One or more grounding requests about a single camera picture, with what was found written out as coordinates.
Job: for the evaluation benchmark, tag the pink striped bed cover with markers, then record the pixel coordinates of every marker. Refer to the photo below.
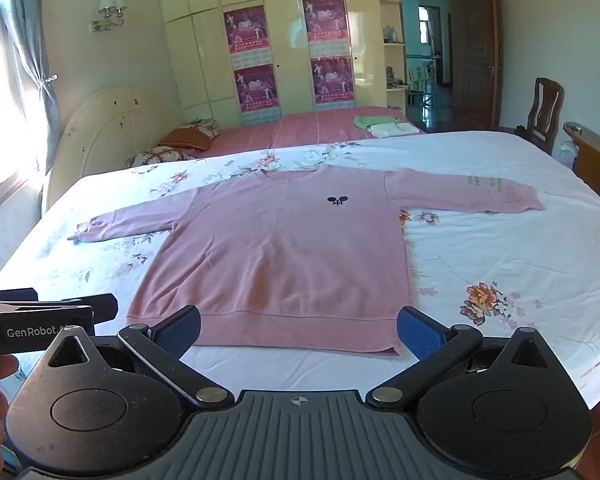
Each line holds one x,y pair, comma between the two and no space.
305,130

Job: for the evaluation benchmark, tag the pink wall poster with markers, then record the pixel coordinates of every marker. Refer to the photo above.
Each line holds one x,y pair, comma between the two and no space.
245,35
256,92
325,25
332,82

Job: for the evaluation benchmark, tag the pink sweater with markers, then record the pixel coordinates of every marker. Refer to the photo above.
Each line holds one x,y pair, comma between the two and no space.
280,260

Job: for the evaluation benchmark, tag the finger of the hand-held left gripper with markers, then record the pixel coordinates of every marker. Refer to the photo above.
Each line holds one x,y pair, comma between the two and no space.
105,307
5,295

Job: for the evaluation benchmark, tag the green folded cloth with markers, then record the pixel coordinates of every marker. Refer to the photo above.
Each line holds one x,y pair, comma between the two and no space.
375,121

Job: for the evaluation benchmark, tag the brown wooden cabinet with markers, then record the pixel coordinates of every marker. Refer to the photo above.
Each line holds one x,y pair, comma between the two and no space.
597,160

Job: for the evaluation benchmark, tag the floral white bed sheet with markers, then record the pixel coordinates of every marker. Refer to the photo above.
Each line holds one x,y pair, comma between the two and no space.
480,250

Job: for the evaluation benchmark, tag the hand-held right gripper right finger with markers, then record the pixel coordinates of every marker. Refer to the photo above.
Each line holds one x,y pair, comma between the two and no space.
420,332

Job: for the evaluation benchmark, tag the grey curtain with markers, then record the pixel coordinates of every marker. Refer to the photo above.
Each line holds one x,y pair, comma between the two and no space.
32,60

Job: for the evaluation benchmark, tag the white folded cloth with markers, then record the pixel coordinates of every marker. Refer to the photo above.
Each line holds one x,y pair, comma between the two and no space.
395,130

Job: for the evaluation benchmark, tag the window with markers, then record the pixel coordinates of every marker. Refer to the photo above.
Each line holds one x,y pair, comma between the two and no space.
0,100

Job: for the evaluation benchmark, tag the cream wardrobe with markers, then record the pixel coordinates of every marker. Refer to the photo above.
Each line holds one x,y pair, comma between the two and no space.
205,60

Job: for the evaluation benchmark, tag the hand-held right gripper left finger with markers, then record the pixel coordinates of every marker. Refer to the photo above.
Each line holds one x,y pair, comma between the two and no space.
177,335

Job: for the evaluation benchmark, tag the dark wooden chair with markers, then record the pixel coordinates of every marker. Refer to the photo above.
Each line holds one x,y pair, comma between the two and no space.
542,110

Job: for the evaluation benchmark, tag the patterned cushion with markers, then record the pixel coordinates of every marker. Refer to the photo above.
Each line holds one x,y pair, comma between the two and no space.
205,126

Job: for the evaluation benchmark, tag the plaid pillow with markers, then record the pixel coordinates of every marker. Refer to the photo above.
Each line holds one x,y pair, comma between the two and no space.
155,156

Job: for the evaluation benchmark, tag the brown pillow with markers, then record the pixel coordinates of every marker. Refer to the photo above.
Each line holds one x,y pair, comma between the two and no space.
185,140

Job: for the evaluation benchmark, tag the cream bed headboard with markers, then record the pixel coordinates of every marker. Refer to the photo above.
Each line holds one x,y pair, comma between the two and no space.
110,135

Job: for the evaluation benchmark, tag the wall lamp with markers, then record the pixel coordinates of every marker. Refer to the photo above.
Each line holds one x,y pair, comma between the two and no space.
111,10

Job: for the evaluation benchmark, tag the brown wooden door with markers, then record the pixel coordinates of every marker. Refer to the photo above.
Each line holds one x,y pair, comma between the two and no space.
475,55

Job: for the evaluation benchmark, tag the cream open shelf unit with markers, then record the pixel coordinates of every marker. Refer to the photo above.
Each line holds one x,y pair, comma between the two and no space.
394,55

